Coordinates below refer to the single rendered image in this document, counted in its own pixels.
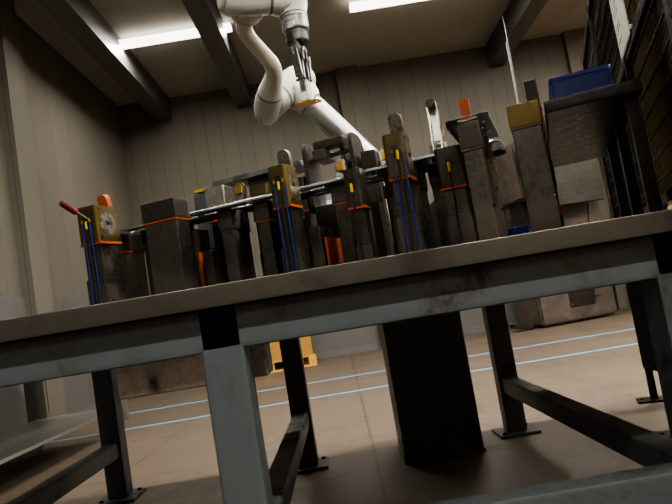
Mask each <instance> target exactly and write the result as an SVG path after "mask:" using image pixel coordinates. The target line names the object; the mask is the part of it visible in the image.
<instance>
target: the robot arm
mask: <svg viewBox="0 0 672 504"><path fill-rule="evenodd" d="M217 6H218V8H219V9H220V11H221V12H222V13H223V14H225V15H226V16H229V17H231V18H232V20H233V21H234V22H235V23H236V30H237V33H238V35H239V37H240V39H241V41H242V42H243V43H244V45H245V46H246V47H247V48H248V49H249V50H250V52H251V53H252V54H253V55H254V56H255V57H256V59H257V60H258V61H259V62H260V63H261V65H262V66H263V67H264V69H265V75H264V77H263V80H262V82H261V84H260V85H259V87H258V90H257V93H256V96H255V100H254V114H255V117H256V119H257V120H258V122H259V123H260V124H262V125H266V126H269V125H271V124H273V123H274V122H276V121H277V119H278V117H280V116H281V115H283V114H284V113H285V112H286V111H287V110H288V109H291V110H294V111H296V112H298V113H303V114H304V115H305V116H307V117H308V118H309V119H310V120H311V121H312V122H313V123H314V124H315V125H316V126H317V127H318V128H319V129H320V130H322V131H323V132H324V133H325V134H326V135H327V136H328V137H329V138H332V137H336V136H340V135H342V136H344V137H346V138H347V133H350V132H353V133H355V134H356V135H358V136H359V138H360V140H361V142H362V146H363V150H364V151H367V150H372V149H375V150H376V151H378V150H377V149H376V148H375V147H374V146H372V145H371V144H370V143H369V142H368V141H367V140H366V139H365V138H364V137H363V136H362V135H361V134H360V133H359V132H358V131H356V130H355V129H354V128H353V127H352V126H351V125H350V124H349V123H348V122H347V121H346V120H345V119H344V118H343V117H342V116H340V115H339V114H338V113H337V112H336V111H335V110H334V109H333V108H332V107H331V106H330V105H329V104H328V103H327V102H325V101H324V100H323V99H322V98H321V97H320V96H319V90H318V89H317V87H316V85H315V84H316V77H315V74H314V72H313V71H312V70H311V57H308V56H307V54H308V53H307V49H306V48H305V47H306V45H307V44H308V43H309V36H308V31H309V24H308V16H307V0H217ZM263 16H276V17H279V18H280V20H281V24H282V30H283V34H284V35H285V36H286V42H287V45H288V49H289V52H290V55H291V59H292V63H293V66H290V67H288V68H286V69H285V70H283V71H282V67H281V64H280V62H279V60H278V59H277V57H276V56H275V55H274V54H273V52H272V51H271V50H270V49H269V48H268V47H267V46H266V45H265V44H264V43H263V41H262V40H261V39H260V38H259V37H258V36H257V35H256V34H255V32H254V31H253V26H255V25H257V24H258V23H259V22H260V20H261V19H262V18H263ZM316 98H319V99H320V100H322V102H319V103H316V104H313V105H309V106H306V107H303V108H298V107H296V106H295V105H296V104H299V103H302V102H305V101H308V100H312V99H316ZM378 152H379V151H378Z"/></svg>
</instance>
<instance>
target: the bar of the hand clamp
mask: <svg viewBox="0 0 672 504"><path fill-rule="evenodd" d="M425 105H426V111H427V118H428V124H429V131H430V137H431V144H432V150H433V153H434V150H435V143H437V142H440V143H441V148H444V145H443V142H444V140H443V134H442V128H441V121H440V115H439V109H438V103H437V102H436V101H433V100H432V99H428V100H427V101H426V102H425Z"/></svg>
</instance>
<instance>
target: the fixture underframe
mask: <svg viewBox="0 0 672 504"><path fill-rule="evenodd" d="M625 283H626V287H627V292H628V297H629V302H630V306H631V311H632V316H633V321H634V326H635V331H636V336H637V341H638V346H639V351H640V356H641V361H642V365H643V368H644V369H649V370H653V371H657V372H658V377H659V381H660V386H661V391H662V396H663V401H664V406H665V411H666V416H667V420H668V425H669V430H670V435H671V439H670V438H667V437H665V436H662V435H660V434H657V433H655V432H652V431H650V430H647V429H645V428H642V427H640V426H637V425H635V424H632V423H630V422H627V421H625V420H622V419H620V418H618V417H615V416H613V415H610V414H608V413H605V412H603V411H600V410H598V409H595V408H593V407H590V406H588V405H585V404H583V403H580V402H578V401H575V400H573V399H570V398H568V397H565V396H563V395H560V394H558V393H555V392H553V391H550V390H548V389H545V388H543V387H540V386H538V385H535V384H533V383H530V382H528V381H525V380H523V379H520V378H518V375H517V370H516V364H515V359H514V353H513V348H512V343H511V337H510V332H509V327H508V321H507V316H506V311H505V305H504V304H505V303H511V302H517V301H523V300H529V299H535V298H541V297H547V296H553V295H559V294H565V293H571V292H577V291H583V290H589V289H595V288H601V287H607V286H613V285H619V284H625ZM475 308H482V313H483V319H484V324H485V330H486V335H487V341H488V346H489V351H490V357H491V362H492V368H493V373H494V379H495V384H496V389H497V395H498V400H499V406H500V411H501V417H502V422H503V427H501V428H495V429H492V432H493V433H495V434H496V435H497V436H498V437H499V438H501V439H502V440H503V439H509V438H515V437H520V436H526V435H532V434H538V433H541V430H540V429H538V428H537V427H535V426H533V425H532V424H530V423H527V422H526V418H525V412H524V407H523V403H524V404H526V405H528V406H530V407H532V408H534V409H536V410H538V411H540V412H542V413H543V414H545V415H547V416H549V417H551V418H553V419H555V420H557V421H559V422H561V423H562V424H564V425H566V426H568V427H570V428H572V429H574V430H576V431H578V432H580V433H581V434H583V435H585V436H587V437H589V438H591V439H593V440H595V441H597V442H599V443H600V444H602V445H604V446H606V447H608V448H610V449H612V450H614V451H616V452H617V453H619V454H621V455H623V456H625V457H627V458H629V459H631V460H633V461H635V462H636V463H638V464H640V465H642V466H644V467H641V468H635V469H629V470H623V471H618V472H612V473H606V474H600V475H594V476H588V477H582V478H576V479H570V480H564V481H559V482H553V483H547V484H541V485H535V486H529V487H523V488H517V489H511V490H506V491H500V492H494V493H488V494H482V495H476V496H470V497H464V498H458V499H452V500H447V501H441V502H435V503H429V504H672V232H669V233H663V234H657V235H651V236H645V237H639V238H633V239H627V240H621V241H615V242H609V243H603V244H597V245H591V246H585V247H579V248H573V249H567V250H561V251H555V252H549V253H543V254H537V255H531V256H525V257H519V258H513V259H507V260H501V261H495V262H489V263H483V264H477V265H470V266H464V267H458V268H452V269H446V270H440V271H434V272H428V273H422V274H416V275H410V276H404V277H398V278H392V279H386V280H380V281H374V282H368V283H362V284H356V285H350V286H344V287H338V288H332V289H326V290H320V291H314V292H308V293H302V294H296V295H290V296H284V297H278V298H272V299H266V300H260V301H254V302H248V303H242V304H236V305H230V306H224V307H218V308H212V309H206V310H200V311H194V312H188V313H182V314H176V315H170V316H164V317H158V318H152V319H146V320H140V321H134V322H128V323H122V324H115V325H109V326H103V327H97V328H91V329H85V330H79V331H73V332H67V333H61V334H55V335H49V336H43V337H37V338H31V339H25V340H19V341H13V342H7V343H1V344H0V388H2V387H8V386H14V385H20V384H26V383H32V382H38V381H44V380H50V379H56V378H62V377H68V376H74V375H80V374H86V373H91V374H92V381H93V389H94V396H95V404H96V411H97V419H98V427H99V434H100V442H101V447H100V448H99V449H97V450H95V451H93V452H92V453H90V454H88V455H87V456H85V457H83V458H82V459H80V460H78V461H77V462H75V463H73V464H72V465H70V466H68V467H67V468H65V469H63V470H61V471H60V472H58V473H56V474H55V475H53V476H51V477H50V478H48V479H46V480H45V481H43V482H41V483H40V484H38V485H36V486H35V487H33V488H31V489H29V490H28V491H26V492H24V493H23V494H21V495H19V496H18V497H16V498H14V499H13V500H11V501H9V502H8V503H6V504H53V503H54V502H55V501H57V500H58V499H60V498H61V497H63V496H64V495H66V494H67V493H68V492H70V491H71V490H73V489H74V488H76V487H77V486H79V485H80V484H82V483H83V482H84V481H86V480H87V479H89V478H90V477H92V476H93V475H95V474H96V473H97V472H99V471H100V470H102V469H103V468H104V472H105V479H106V487H107V496H105V497H104V498H103V499H102V500H100V501H99V502H98V503H97V504H124V503H130V502H135V501H136V500H137V499H138V498H139V497H140V496H141V495H142V494H143V493H144V492H145V491H146V490H147V489H146V488H142V487H138V488H137V489H134V490H133V485H132V478H131V470H130V463H129V456H128V448H127V441H126V434H125V426H124V419H123V412H122V404H121V400H124V399H130V398H136V397H142V396H148V395H154V394H160V393H166V392H172V391H178V390H184V389H190V388H196V387H202V386H206V388H207V395H208V401H209V408H210V415H211V422H212V429H213V435H214V442H215V449H216V456H217V463H218V469H219V476H220V483H221V490H222V497H223V503H224V504H290V502H291V498H292V494H293V489H294V485H295V481H296V477H297V474H301V473H307V472H313V471H319V470H325V469H329V457H325V456H322V457H321V458H319V457H318V450H317V444H316V438H315V432H314V425H313V419H312V413H311V407H310V400H309V394H308V388H307V382H306V375H305V369H304V363H303V357H302V350H301V344H300V338H302V337H308V336H314V335H320V334H326V333H332V332H338V331H344V330H350V329H356V328H362V327H368V326H374V325H380V324H386V323H391V322H397V321H403V320H409V319H415V318H421V317H427V316H433V315H439V314H445V313H451V312H457V311H463V310H469V309H475ZM278 341H279V344H280V351H281V357H282V363H283V370H284V376H285V382H286V389H287V395H288V401H289V408H290V414H291V420H290V423H289V425H288V427H287V430H286V432H285V434H284V437H283V439H282V442H281V444H280V446H279V449H278V451H277V453H276V456H275V458H274V460H273V463H272V465H271V468H270V470H269V469H268V462H267V456H266V449H265V443H264V436H263V430H262V423H261V417H260V410H259V404H258V397H257V391H256V384H255V378H256V377H262V376H267V375H269V374H270V373H271V372H272V371H273V363H272V356H271V350H270V343H272V342H278Z"/></svg>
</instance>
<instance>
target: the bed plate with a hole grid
mask: <svg viewBox="0 0 672 504"><path fill-rule="evenodd" d="M669 232H672V209H668V210H662V211H656V212H650V213H644V214H638V215H632V216H626V217H620V218H614V219H608V220H602V221H596V222H590V223H584V224H578V225H572V226H566V227H560V228H554V229H548V230H542V231H536V232H530V233H524V234H517V235H511V236H505V237H499V238H493V239H487V240H481V241H475V242H469V243H463V244H457V245H451V246H445V247H439V248H433V249H427V250H421V251H415V252H409V253H403V254H397V255H391V256H385V257H379V258H373V259H367V260H361V261H355V262H349V263H343V264H337V265H331V266H325V267H319V268H312V269H306V270H300V271H294V272H288V273H282V274H276V275H270V276H264V277H258V278H252V279H246V280H240V281H234V282H228V283H222V284H216V285H210V286H204V287H198V288H192V289H186V290H180V291H174V292H168V293H162V294H156V295H150V296H144V297H138V298H132V299H126V300H120V301H114V302H107V303H101V304H95V305H89V306H83V307H77V308H71V309H65V310H59V311H53V312H47V313H41V314H35V315H29V316H23V317H17V318H11V319H5V320H0V344H1V343H7V342H13V341H19V340H25V339H31V338H37V337H43V336H49V335H55V334H61V333H67V332H73V331H79V330H85V329H91V328H97V327H103V326H109V325H115V324H122V323H128V322H134V321H140V320H146V319H152V318H158V317H164V316H170V315H176V314H182V313H188V312H194V311H200V310H206V309H212V308H218V307H224V306H230V305H236V304H242V303H248V302H254V301H260V300H266V299H272V298H278V297H284V296H290V295H296V294H302V293H308V292H314V291H320V290H326V289H332V288H338V287H344V286H350V285H356V284H362V283H368V282H374V281H380V280H386V279H392V278H398V277H404V276H410V275H416V274H422V273H428V272H434V271H440V270H446V269H452V268H458V267H464V266H470V265H477V264H483V263H489V262H495V261H501V260H507V259H513V258H519V257H525V256H531V255H537V254H543V253H549V252H555V251H561V250H567V249H573V248H579V247H585V246H591V245H597V244H603V243H609V242H615V241H621V240H627V239H633V238H639V237H645V236H651V235H657V234H663V233H669Z"/></svg>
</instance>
